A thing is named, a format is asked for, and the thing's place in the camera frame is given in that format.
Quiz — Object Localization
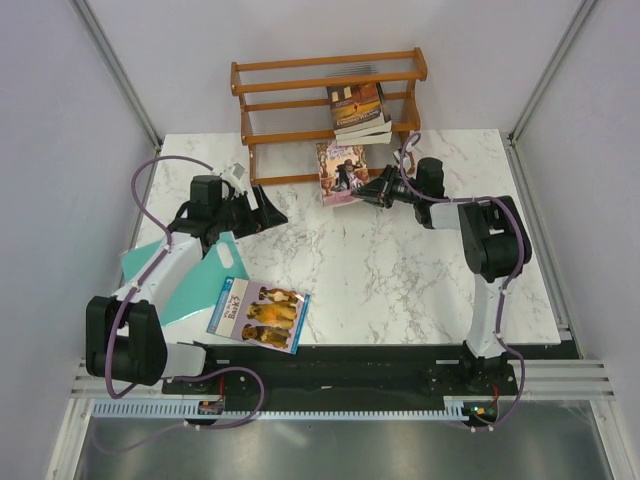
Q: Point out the Taming of the Shrew book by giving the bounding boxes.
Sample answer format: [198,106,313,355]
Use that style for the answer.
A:
[315,140,370,207]

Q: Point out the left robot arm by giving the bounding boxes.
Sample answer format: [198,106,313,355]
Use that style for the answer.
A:
[85,175,288,398]

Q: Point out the Kate DiCamillo dark book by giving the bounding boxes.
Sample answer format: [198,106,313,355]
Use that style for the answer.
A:
[326,82,390,134]

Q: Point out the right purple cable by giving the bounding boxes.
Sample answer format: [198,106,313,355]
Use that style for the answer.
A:
[399,132,529,434]

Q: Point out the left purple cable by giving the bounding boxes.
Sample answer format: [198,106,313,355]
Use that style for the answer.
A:
[92,154,265,456]

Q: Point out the purple cable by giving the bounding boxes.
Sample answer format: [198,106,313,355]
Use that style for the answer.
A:
[399,132,529,434]
[92,154,265,456]

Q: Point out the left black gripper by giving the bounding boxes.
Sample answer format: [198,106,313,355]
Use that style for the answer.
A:
[212,184,287,239]

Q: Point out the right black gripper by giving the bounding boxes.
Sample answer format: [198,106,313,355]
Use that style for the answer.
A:
[350,165,422,210]

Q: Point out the A Tale of Two Cities book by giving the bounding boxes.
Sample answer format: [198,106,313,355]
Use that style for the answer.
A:
[335,121,392,140]

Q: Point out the teal plastic file folder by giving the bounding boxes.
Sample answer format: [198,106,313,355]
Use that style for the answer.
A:
[121,230,251,328]

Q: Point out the Why Do Dogs Bark book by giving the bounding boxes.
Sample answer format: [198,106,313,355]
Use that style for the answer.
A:
[207,277,311,355]

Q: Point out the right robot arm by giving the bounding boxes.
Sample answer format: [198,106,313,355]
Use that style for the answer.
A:
[353,157,532,394]

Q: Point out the wooden three-tier shelf rack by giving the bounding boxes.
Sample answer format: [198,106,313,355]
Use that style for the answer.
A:
[230,46,429,185]

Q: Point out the Jane Eyre blue book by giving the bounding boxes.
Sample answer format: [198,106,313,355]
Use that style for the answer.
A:
[336,131,392,147]

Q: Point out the light blue cable duct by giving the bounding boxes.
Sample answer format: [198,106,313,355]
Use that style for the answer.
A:
[91,398,497,421]

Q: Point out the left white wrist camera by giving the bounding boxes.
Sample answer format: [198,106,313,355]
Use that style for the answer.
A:
[220,163,247,195]

